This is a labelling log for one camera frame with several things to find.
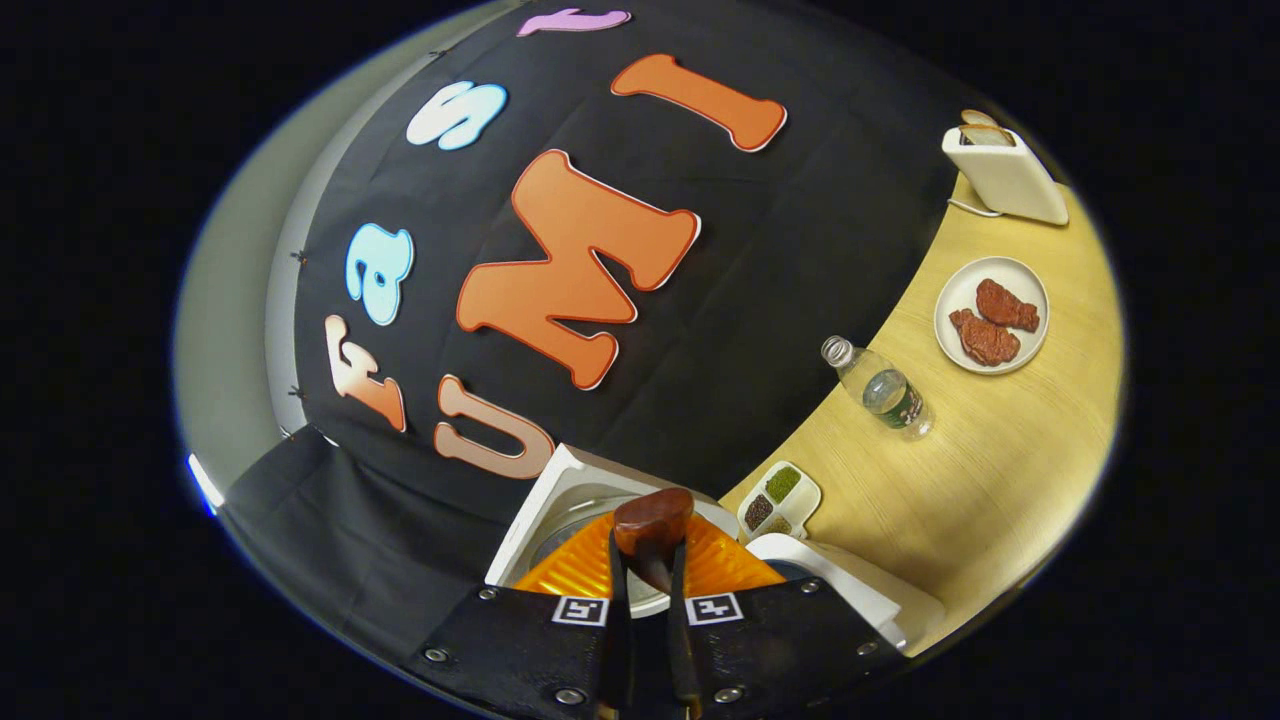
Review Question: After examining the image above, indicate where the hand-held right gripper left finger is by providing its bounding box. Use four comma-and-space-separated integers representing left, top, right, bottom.
408, 512, 641, 719

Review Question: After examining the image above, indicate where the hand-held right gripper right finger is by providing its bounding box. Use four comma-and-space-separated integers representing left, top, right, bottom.
660, 515, 906, 716

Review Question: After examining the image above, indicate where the brown wooden spoon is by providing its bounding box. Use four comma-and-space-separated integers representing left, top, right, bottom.
612, 488, 696, 601

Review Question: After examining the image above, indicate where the white rice cooker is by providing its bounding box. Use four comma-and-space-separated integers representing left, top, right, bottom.
485, 443, 946, 656

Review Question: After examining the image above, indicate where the white divided bean dish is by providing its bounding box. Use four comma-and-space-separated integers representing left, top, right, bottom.
737, 461, 823, 541

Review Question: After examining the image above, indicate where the clear water bottle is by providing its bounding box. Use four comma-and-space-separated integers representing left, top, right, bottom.
822, 335, 936, 441

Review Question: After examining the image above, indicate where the black backdrop cloth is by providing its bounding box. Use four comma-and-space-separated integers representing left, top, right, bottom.
220, 0, 1001, 641

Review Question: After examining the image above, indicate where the red meat piece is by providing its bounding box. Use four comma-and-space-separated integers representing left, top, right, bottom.
975, 278, 1041, 333
950, 308, 1022, 367

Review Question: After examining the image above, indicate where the white round plate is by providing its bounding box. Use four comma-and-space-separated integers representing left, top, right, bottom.
933, 257, 1050, 376

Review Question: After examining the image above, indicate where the white toaster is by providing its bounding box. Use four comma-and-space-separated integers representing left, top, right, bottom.
941, 122, 1070, 226

